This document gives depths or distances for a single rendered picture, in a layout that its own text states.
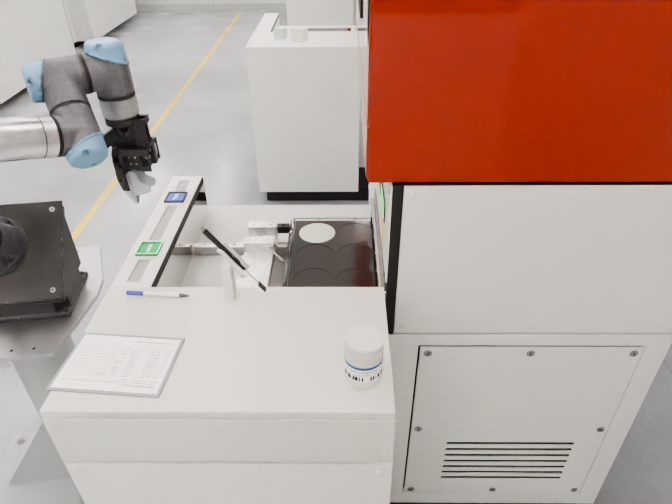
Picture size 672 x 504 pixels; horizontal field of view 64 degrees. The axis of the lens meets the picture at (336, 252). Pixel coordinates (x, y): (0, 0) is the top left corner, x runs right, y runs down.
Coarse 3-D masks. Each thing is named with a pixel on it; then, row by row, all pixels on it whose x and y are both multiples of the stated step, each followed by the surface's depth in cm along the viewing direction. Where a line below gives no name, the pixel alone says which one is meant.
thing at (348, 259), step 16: (304, 224) 154; (336, 224) 154; (352, 224) 154; (368, 224) 154; (304, 240) 147; (336, 240) 147; (352, 240) 147; (368, 240) 147; (304, 256) 141; (320, 256) 141; (336, 256) 141; (352, 256) 141; (368, 256) 141; (304, 272) 135; (320, 272) 135; (336, 272) 135; (352, 272) 135; (368, 272) 135
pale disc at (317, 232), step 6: (306, 228) 152; (312, 228) 152; (318, 228) 152; (324, 228) 152; (330, 228) 152; (300, 234) 150; (306, 234) 150; (312, 234) 150; (318, 234) 150; (324, 234) 150; (330, 234) 149; (306, 240) 147; (312, 240) 147; (318, 240) 147; (324, 240) 147
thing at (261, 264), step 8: (248, 256) 145; (256, 256) 145; (264, 256) 145; (272, 256) 145; (248, 264) 142; (256, 264) 142; (264, 264) 142; (272, 264) 144; (256, 272) 139; (264, 272) 139; (240, 280) 136; (248, 280) 136; (264, 280) 136
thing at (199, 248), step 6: (198, 246) 154; (204, 246) 154; (210, 246) 154; (234, 246) 154; (240, 246) 154; (282, 246) 154; (198, 252) 155; (204, 252) 155; (210, 252) 155; (216, 252) 155; (240, 252) 155; (276, 252) 155; (282, 252) 155
